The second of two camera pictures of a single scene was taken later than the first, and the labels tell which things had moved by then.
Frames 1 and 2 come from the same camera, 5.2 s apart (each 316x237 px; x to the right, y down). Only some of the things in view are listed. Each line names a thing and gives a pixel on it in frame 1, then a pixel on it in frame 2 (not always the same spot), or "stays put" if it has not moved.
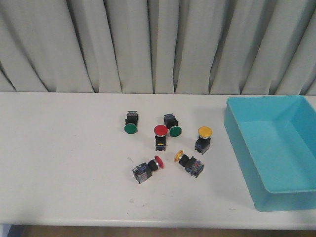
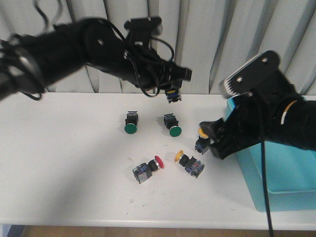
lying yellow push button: [192, 165] stays put
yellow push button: [203, 142] stays put
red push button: [160, 131] → [173, 96]
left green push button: [131, 126] stays put
